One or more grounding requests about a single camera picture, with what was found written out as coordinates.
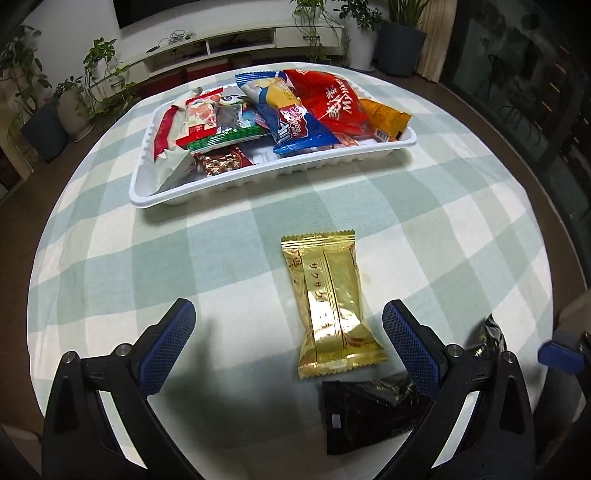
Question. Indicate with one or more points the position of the white plastic tray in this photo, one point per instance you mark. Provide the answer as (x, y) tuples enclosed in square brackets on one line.
[(286, 166)]

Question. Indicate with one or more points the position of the plant in tall white pot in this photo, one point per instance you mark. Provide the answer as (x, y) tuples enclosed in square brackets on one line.
[(362, 48)]

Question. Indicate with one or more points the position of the green white striped snack packet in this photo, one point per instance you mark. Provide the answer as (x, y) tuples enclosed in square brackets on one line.
[(226, 138)]

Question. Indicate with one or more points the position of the gold snack packet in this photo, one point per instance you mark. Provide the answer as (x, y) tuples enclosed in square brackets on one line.
[(334, 304)]

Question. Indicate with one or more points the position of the large plant in dark pot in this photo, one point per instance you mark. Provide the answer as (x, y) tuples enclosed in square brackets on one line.
[(401, 48)]

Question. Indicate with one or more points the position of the trailing plant in white pot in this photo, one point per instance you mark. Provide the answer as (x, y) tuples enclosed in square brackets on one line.
[(99, 64)]

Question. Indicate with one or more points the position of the green white checkered tablecloth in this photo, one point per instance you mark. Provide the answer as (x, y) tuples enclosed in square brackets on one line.
[(231, 230)]

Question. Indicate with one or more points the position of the large red snack bag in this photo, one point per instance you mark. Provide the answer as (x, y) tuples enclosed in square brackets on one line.
[(332, 104)]

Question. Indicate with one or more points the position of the brown patterned snack packet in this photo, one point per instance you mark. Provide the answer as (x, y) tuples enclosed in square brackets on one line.
[(221, 161)]

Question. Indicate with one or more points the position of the white snack pouch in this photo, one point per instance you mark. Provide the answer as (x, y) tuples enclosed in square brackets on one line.
[(173, 168)]

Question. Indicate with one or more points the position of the orange snack packet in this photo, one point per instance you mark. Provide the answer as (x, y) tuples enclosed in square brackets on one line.
[(383, 117)]

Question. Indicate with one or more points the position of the red white pictured snack packet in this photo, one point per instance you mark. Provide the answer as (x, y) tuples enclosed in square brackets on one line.
[(201, 113)]

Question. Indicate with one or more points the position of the dark glass door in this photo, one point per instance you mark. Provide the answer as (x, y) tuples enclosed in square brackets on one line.
[(517, 92)]

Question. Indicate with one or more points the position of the black television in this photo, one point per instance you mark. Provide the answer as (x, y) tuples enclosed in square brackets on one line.
[(161, 9)]

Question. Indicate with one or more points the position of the shiny black snack packet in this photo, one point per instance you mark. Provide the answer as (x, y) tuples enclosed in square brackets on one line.
[(487, 337), (364, 415)]

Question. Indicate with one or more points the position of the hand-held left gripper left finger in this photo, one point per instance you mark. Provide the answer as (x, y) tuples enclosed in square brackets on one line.
[(168, 341)]

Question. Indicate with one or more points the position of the blue yellow chip bag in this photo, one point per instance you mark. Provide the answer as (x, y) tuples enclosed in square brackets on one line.
[(286, 120)]

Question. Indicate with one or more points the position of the long red snack packet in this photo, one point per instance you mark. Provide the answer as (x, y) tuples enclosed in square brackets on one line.
[(165, 129)]

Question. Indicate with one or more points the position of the beige curtain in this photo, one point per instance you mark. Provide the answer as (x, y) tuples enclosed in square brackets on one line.
[(436, 37)]

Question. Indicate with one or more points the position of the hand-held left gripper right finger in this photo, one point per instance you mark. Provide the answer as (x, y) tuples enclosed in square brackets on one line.
[(411, 341)]

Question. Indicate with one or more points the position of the plant in dark square pot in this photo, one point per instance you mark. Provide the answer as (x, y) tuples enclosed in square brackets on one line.
[(44, 134)]

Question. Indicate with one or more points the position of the plant in white ribbed pot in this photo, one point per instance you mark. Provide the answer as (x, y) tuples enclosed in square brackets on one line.
[(74, 110)]

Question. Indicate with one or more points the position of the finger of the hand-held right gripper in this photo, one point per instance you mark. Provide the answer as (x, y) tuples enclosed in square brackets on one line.
[(561, 353)]

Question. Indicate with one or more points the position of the red storage box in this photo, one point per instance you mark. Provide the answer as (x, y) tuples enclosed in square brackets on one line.
[(168, 82), (207, 69)]

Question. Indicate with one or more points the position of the trailing green vine plant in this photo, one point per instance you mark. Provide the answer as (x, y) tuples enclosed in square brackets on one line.
[(307, 9)]

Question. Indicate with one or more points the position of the white television cabinet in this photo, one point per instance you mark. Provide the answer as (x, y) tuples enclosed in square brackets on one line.
[(231, 46)]

